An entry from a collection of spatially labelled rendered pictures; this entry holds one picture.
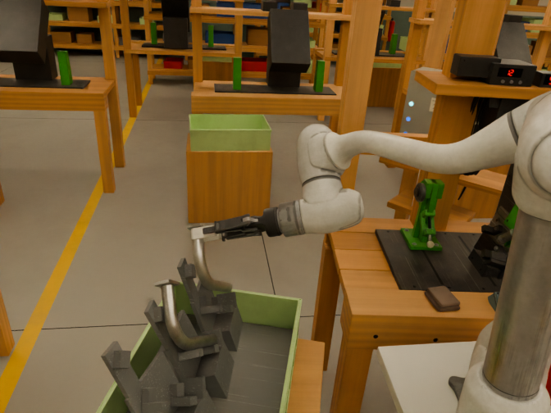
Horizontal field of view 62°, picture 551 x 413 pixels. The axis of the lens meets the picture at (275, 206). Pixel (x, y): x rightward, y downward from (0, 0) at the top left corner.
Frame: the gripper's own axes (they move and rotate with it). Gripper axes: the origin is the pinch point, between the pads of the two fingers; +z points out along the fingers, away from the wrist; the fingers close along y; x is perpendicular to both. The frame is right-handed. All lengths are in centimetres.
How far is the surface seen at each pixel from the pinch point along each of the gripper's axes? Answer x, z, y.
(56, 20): -683, 486, -553
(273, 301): 16.2, -9.6, -30.6
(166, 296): 16.6, 7.4, 10.1
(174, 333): 25.1, 6.4, 8.5
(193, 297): 15.0, 7.5, -7.6
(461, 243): -4, -80, -87
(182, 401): 40.2, 7.7, 2.7
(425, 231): -8, -65, -72
